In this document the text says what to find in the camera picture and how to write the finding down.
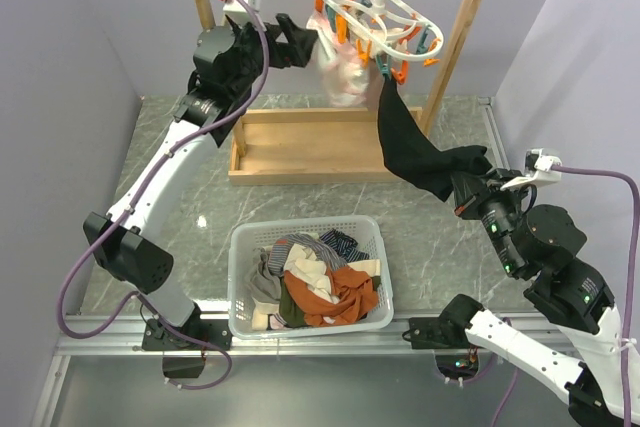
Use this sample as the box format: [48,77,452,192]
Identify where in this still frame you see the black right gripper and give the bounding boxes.
[447,164,527,273]

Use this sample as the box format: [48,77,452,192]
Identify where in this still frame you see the pink beige underwear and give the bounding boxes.
[306,11,383,112]

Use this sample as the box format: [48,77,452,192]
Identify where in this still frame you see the black underwear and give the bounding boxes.
[377,78,492,202]

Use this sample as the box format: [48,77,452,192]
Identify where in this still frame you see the wooden clothes rack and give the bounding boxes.
[194,0,481,185]

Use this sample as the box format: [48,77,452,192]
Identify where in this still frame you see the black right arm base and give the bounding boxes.
[401,317,499,387]

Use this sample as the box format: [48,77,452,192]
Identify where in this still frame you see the cream white garment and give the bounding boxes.
[283,244,338,304]

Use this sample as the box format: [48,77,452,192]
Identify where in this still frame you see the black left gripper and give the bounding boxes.
[230,13,320,100]

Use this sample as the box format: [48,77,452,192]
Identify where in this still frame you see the white plastic laundry basket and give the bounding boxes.
[228,215,394,340]

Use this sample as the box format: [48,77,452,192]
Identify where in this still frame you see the navy striped garment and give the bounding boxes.
[320,229,370,263]

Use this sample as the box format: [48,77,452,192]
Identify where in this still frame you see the grey garment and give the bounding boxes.
[245,250,281,314]

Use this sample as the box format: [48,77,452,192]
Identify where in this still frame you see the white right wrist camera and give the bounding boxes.
[500,148,562,191]

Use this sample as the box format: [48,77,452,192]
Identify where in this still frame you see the orange brown garment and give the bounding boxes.
[279,261,381,328]

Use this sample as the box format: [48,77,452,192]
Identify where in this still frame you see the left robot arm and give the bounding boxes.
[83,14,318,349]

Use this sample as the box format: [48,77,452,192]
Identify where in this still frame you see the white clip hanger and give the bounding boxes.
[315,0,444,85]

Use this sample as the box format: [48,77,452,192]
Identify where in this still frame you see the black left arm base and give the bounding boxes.
[141,318,232,390]

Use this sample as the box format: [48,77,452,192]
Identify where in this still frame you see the aluminium mounting rail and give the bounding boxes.
[54,312,577,357]

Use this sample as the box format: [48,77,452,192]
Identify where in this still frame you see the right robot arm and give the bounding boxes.
[439,169,639,426]

